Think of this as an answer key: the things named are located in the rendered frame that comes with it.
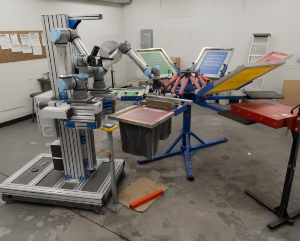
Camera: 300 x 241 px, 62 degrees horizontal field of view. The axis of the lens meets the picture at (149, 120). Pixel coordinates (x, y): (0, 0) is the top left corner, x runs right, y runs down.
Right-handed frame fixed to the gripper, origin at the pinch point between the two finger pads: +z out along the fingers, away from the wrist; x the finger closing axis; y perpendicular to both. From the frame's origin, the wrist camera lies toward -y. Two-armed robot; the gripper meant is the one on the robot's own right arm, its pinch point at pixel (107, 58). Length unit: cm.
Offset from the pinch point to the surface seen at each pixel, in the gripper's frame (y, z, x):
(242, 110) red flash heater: 43, 71, -121
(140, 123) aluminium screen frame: 63, -9, -57
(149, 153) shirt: 98, -5, -71
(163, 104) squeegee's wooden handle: 50, -20, -114
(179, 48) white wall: -39, -236, -506
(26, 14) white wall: -80, -413, -158
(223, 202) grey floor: 152, 65, -124
